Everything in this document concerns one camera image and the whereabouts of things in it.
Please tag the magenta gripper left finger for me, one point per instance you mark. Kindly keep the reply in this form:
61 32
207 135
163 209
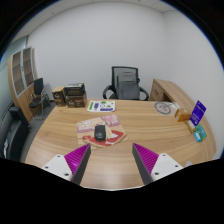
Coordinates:
70 167

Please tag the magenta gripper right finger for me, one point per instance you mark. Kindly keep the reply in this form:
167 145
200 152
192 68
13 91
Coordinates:
153 166

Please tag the black computer mouse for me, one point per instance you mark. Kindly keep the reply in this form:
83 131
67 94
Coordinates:
100 132

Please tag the white round sticker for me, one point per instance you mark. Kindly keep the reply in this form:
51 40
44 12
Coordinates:
189 163

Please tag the orange small box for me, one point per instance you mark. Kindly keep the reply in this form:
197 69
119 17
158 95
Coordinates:
182 114

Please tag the round patterned coaster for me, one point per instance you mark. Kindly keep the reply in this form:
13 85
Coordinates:
165 108

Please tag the white green leaflet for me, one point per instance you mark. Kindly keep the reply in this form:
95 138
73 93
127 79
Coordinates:
101 106

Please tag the large brown cardboard box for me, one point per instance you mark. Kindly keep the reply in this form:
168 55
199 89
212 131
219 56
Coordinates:
76 101

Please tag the green blue pack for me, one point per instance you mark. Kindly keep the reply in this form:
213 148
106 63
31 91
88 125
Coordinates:
200 133

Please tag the small brown cardboard box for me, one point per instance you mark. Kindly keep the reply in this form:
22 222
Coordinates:
58 95

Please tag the wooden side desk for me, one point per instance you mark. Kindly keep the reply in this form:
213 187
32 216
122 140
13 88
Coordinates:
167 91

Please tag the black leather sofa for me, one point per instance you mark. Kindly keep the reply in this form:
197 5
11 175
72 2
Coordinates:
13 134

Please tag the dark box on top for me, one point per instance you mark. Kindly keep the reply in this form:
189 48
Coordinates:
75 89

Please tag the purple sign card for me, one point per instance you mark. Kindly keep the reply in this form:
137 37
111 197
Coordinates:
197 113

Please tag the black visitor chair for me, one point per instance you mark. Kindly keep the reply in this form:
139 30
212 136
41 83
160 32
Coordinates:
37 97

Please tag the black mesh office chair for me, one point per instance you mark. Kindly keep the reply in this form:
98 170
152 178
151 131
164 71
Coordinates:
125 84

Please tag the wooden glass-door cabinet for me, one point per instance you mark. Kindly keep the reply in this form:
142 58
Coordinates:
21 76

